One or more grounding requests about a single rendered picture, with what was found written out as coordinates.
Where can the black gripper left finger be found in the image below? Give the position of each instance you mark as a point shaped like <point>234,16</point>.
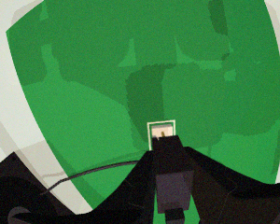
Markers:
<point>131,203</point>

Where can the green circuit board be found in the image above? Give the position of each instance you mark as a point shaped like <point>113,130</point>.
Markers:
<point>104,76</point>

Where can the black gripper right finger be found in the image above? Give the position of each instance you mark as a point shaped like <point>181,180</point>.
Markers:
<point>224,196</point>

